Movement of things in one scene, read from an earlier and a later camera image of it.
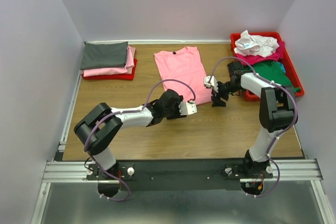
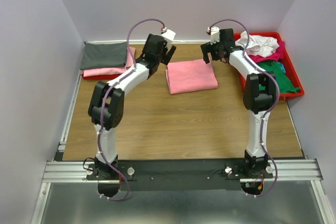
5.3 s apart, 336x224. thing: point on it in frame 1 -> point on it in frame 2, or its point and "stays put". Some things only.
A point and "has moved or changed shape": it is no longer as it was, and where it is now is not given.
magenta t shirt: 277,55 stays put
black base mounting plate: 182,175 stays put
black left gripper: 177,108 -> 166,52
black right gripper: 219,94 -> 210,50
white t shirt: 254,45 stays put
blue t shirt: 282,67 stays put
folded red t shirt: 128,77 stays put
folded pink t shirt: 127,68 stays put
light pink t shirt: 185,65 has moved or changed shape
